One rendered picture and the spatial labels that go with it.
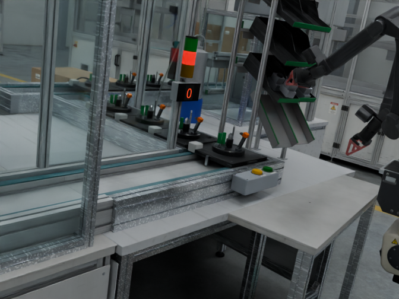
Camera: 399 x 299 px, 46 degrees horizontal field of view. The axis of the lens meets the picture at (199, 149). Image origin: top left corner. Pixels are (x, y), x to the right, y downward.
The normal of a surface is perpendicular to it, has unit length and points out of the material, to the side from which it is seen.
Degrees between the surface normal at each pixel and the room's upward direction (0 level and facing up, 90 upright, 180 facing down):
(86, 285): 90
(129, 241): 0
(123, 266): 90
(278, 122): 45
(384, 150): 90
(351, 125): 90
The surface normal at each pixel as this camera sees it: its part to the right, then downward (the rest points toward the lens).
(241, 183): -0.67, 0.11
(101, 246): 0.14, -0.95
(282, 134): 0.53, -0.46
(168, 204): 0.73, 0.29
